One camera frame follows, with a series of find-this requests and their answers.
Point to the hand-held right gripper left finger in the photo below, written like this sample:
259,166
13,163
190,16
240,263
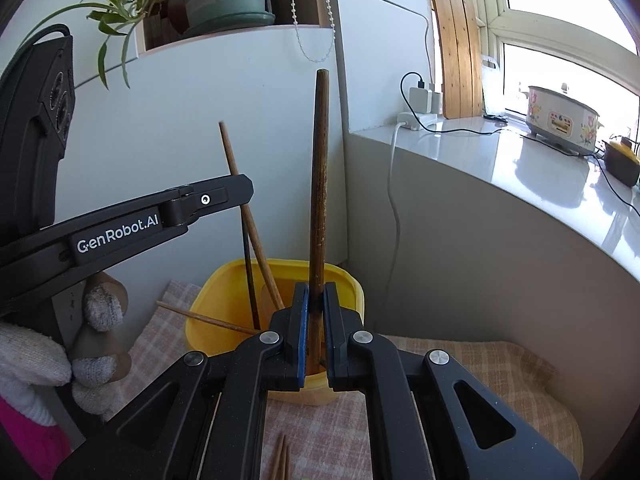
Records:
300,345

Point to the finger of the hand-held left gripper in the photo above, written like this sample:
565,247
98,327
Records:
220,195

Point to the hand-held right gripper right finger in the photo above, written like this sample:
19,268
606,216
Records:
330,340

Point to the chopsticks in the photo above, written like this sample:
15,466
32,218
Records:
260,255

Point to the thin black chopstick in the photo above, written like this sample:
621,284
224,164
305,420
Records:
250,270

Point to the yellow plastic container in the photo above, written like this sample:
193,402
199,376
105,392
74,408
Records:
222,287

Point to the person's left forearm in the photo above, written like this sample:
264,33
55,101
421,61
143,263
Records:
25,450

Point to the person's left hand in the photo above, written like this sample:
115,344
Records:
30,365

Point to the pink plaid tablecloth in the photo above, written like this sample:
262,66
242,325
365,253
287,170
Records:
510,375

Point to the white power strip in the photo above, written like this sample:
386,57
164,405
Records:
417,121

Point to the white windowsill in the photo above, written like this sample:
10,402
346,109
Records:
475,170

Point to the wooden slat board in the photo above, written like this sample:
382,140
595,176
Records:
457,60

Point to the floral white electric cooker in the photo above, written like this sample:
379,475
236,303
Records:
555,120

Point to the dark pot yellow lid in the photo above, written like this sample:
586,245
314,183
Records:
622,165

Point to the white wall charger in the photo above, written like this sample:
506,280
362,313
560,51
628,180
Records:
419,100
436,103

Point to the white window frame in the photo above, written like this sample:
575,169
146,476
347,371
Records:
550,35

